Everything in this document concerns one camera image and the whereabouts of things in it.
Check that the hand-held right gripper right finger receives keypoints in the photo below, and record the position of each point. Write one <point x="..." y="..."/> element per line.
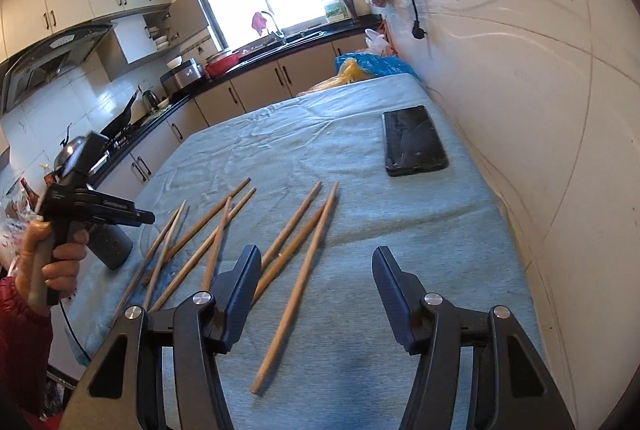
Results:
<point x="395" y="305"/>

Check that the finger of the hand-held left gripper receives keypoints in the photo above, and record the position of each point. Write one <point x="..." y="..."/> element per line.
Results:
<point x="127" y="214"/>

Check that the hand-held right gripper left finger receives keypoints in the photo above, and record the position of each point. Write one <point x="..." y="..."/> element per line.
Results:
<point x="242" y="295"/>

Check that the dark grey chopstick holder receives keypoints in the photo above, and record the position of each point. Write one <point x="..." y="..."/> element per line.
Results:
<point x="112" y="250"/>

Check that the wooden chopstick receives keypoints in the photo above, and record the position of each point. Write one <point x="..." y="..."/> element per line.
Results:
<point x="213" y="257"/>
<point x="162" y="257"/>
<point x="293" y="251"/>
<point x="185" y="270"/>
<point x="207" y="220"/>
<point x="287" y="310"/>
<point x="294" y="220"/>
<point x="148" y="260"/>

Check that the person's left forearm red sleeve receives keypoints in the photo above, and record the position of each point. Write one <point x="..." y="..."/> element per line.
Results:
<point x="22" y="350"/>

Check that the person's left hand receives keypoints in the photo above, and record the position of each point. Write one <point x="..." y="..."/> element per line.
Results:
<point x="67" y="262"/>

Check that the brown sauce bottle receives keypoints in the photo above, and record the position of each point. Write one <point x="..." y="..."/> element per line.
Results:
<point x="30" y="197"/>

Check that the black wok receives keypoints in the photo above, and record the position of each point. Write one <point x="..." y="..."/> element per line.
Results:
<point x="117" y="123"/>

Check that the light blue tablecloth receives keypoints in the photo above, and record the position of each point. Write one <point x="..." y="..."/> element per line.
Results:
<point x="350" y="210"/>

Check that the dark kettle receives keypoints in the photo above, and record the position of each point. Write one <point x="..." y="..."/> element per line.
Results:
<point x="151" y="100"/>

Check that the black range hood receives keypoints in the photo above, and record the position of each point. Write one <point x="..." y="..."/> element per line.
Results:
<point x="45" y="55"/>

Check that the white bowl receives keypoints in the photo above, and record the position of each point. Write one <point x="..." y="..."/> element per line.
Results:
<point x="175" y="62"/>

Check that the black smartphone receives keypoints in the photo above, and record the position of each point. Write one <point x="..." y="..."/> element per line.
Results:
<point x="415" y="140"/>

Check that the red pot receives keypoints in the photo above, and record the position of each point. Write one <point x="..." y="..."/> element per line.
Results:
<point x="220" y="66"/>

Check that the open shelf with bowls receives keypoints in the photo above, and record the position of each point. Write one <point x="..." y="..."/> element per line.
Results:
<point x="160" y="35"/>

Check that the beige lower kitchen cabinets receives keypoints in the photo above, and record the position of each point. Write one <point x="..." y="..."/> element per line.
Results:
<point x="260" y="83"/>

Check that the pink cloth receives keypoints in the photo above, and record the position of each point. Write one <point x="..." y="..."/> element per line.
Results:
<point x="259" y="23"/>

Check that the yellow plastic bag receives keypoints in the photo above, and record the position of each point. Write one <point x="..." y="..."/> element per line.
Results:
<point x="347" y="73"/>

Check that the steel faucet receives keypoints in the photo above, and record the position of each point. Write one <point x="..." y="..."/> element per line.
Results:
<point x="277" y="28"/>

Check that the blue plastic bag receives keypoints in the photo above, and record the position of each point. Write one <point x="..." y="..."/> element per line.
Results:
<point x="385" y="65"/>

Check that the steel sink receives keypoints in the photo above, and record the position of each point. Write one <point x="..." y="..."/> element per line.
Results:
<point x="305" y="36"/>

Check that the white plastic bag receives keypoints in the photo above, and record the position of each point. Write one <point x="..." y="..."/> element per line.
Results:
<point x="376" y="43"/>

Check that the black kitchen countertop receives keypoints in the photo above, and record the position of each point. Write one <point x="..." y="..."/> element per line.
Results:
<point x="350" y="24"/>

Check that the green box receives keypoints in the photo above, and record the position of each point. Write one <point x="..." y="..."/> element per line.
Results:
<point x="336" y="13"/>

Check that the utensil holder with dark chopsticks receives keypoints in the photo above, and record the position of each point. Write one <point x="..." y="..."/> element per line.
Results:
<point x="350" y="8"/>

